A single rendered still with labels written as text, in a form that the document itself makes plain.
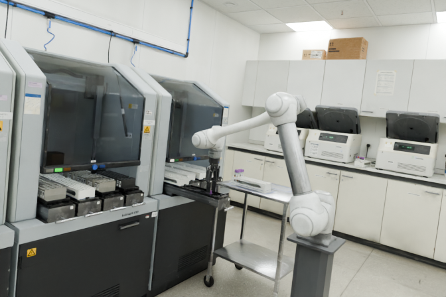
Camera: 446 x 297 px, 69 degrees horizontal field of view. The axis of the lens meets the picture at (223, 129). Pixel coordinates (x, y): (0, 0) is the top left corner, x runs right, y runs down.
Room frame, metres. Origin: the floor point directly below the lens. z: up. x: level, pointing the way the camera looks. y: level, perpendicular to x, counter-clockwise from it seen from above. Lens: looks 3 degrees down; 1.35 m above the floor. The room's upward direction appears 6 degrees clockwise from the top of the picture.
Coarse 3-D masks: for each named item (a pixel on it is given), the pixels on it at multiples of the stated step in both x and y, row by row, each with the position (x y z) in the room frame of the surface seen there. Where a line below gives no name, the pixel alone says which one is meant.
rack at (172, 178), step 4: (168, 172) 2.43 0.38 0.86; (164, 176) 2.32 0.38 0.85; (168, 176) 2.30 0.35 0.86; (172, 176) 2.31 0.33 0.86; (176, 176) 2.31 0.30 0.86; (180, 176) 2.33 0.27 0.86; (184, 176) 2.34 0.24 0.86; (164, 180) 2.32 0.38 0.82; (168, 180) 2.39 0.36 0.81; (172, 180) 2.41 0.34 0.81; (176, 180) 2.39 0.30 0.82; (180, 180) 2.24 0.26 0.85; (184, 180) 2.27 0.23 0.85; (188, 180) 2.31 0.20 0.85; (176, 184) 2.25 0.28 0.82; (180, 184) 2.24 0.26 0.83
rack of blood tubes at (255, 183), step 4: (232, 176) 2.45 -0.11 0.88; (240, 176) 2.48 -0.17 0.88; (244, 176) 2.50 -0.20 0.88; (232, 180) 2.45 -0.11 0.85; (244, 180) 2.38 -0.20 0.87; (248, 180) 2.36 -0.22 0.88; (252, 180) 2.37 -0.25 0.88; (256, 180) 2.39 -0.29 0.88; (260, 180) 2.41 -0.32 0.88; (232, 184) 2.44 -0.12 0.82; (236, 184) 2.42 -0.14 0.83; (240, 184) 2.40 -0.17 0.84; (244, 184) 2.38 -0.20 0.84; (248, 184) 2.46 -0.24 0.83; (252, 184) 2.45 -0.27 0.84; (256, 184) 2.43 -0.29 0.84; (260, 184) 2.30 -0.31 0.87; (264, 184) 2.28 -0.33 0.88; (268, 184) 2.31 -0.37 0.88; (248, 188) 2.36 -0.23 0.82; (252, 188) 2.34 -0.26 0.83; (256, 188) 2.32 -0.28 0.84; (260, 188) 2.30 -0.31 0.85; (264, 188) 2.28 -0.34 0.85; (268, 188) 2.32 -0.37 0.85; (264, 192) 2.28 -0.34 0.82
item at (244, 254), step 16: (256, 192) 2.27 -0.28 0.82; (272, 192) 2.32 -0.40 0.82; (288, 192) 2.38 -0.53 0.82; (240, 240) 2.75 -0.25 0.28; (224, 256) 2.41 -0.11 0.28; (240, 256) 2.44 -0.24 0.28; (256, 256) 2.47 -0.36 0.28; (272, 256) 2.50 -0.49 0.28; (208, 272) 2.45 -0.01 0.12; (256, 272) 2.22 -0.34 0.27; (272, 272) 2.22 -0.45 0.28; (288, 272) 2.27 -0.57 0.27
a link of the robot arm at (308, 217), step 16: (272, 96) 1.69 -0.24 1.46; (288, 96) 1.72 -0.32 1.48; (272, 112) 1.68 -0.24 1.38; (288, 112) 1.69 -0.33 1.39; (288, 128) 1.70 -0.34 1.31; (288, 144) 1.68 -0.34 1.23; (288, 160) 1.68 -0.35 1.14; (304, 160) 1.69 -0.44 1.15; (304, 176) 1.65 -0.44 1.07; (304, 192) 1.63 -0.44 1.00; (304, 208) 1.58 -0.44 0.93; (320, 208) 1.61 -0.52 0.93; (304, 224) 1.54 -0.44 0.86; (320, 224) 1.56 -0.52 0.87
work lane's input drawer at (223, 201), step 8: (168, 184) 2.29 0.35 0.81; (184, 184) 2.27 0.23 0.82; (176, 192) 2.23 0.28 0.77; (184, 192) 2.19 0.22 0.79; (192, 192) 2.14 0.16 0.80; (200, 192) 2.12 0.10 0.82; (208, 192) 2.20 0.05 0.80; (216, 192) 2.18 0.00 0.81; (200, 200) 2.10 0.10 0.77; (208, 200) 2.06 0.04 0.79; (216, 200) 2.03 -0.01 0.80; (224, 200) 2.07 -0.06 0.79; (224, 208) 2.06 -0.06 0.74; (232, 208) 2.08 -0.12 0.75
